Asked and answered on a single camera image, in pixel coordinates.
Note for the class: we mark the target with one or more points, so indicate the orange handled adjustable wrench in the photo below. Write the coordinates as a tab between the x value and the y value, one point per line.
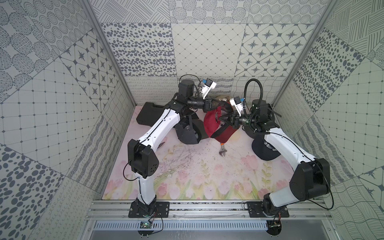
223	150

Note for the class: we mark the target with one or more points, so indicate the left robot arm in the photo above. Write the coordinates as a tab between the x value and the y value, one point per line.
178	114

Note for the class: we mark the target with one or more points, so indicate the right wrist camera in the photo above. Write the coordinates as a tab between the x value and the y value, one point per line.
237	103

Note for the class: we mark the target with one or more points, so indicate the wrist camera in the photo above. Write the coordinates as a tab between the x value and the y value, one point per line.
207	86
237	103

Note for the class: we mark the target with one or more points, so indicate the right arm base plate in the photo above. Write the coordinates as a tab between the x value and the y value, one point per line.
263	209

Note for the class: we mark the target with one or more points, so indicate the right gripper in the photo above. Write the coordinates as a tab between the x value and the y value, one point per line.
234	123

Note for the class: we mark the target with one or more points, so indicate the black plastic tool case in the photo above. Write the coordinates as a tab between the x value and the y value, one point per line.
149	114

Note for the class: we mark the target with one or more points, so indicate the dark grey baseball cap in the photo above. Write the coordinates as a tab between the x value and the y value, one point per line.
261	120

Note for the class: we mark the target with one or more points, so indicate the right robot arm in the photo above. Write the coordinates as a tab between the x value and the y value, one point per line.
311	177

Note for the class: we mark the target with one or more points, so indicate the aluminium front rail frame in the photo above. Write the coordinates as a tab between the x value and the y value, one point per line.
208	220

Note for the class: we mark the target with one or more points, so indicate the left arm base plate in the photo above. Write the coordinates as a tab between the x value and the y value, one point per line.
141	210

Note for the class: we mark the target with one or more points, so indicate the red baseball cap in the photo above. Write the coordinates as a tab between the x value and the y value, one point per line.
213	128

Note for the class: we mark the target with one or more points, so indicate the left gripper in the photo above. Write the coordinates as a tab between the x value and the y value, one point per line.
208	103

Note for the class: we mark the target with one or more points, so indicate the beige baseball cap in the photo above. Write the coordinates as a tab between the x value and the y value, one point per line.
223	98

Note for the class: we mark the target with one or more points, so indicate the black cap with white logo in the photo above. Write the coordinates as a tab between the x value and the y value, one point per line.
189	113

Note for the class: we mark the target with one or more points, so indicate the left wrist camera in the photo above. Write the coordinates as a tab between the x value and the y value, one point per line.
207	86

